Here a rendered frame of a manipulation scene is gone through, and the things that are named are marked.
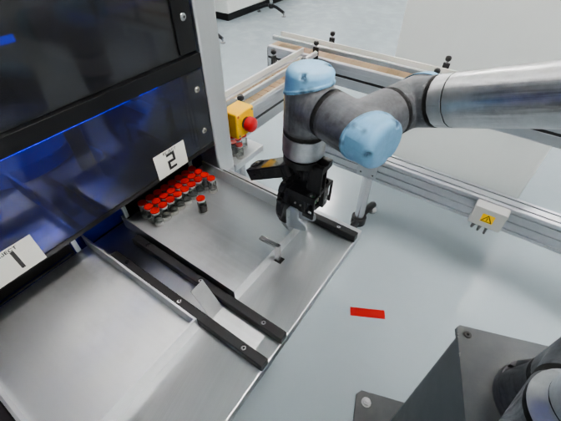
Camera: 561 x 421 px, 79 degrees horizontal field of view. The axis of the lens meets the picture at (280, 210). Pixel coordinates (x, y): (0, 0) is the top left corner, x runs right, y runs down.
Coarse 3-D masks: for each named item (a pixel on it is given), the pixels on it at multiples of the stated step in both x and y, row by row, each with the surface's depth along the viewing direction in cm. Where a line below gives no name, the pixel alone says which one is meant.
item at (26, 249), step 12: (24, 240) 56; (0, 252) 53; (24, 252) 57; (36, 252) 58; (0, 264) 54; (12, 264) 56; (36, 264) 59; (0, 276) 55; (12, 276) 56; (0, 288) 56
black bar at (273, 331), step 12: (132, 240) 75; (144, 240) 75; (156, 252) 72; (168, 264) 71; (180, 264) 70; (192, 276) 68; (216, 288) 66; (228, 300) 64; (240, 312) 63; (252, 312) 62; (252, 324) 63; (264, 324) 61; (276, 336) 59
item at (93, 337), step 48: (48, 288) 68; (96, 288) 68; (144, 288) 68; (0, 336) 61; (48, 336) 61; (96, 336) 61; (144, 336) 61; (0, 384) 55; (48, 384) 55; (96, 384) 55; (144, 384) 55
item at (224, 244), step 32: (224, 192) 89; (256, 192) 86; (128, 224) 78; (192, 224) 81; (224, 224) 81; (256, 224) 81; (192, 256) 74; (224, 256) 74; (256, 256) 74; (224, 288) 66
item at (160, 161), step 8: (176, 144) 75; (168, 152) 74; (176, 152) 76; (184, 152) 78; (160, 160) 73; (168, 160) 75; (176, 160) 77; (184, 160) 79; (160, 168) 74; (168, 168) 76; (176, 168) 78; (160, 176) 75
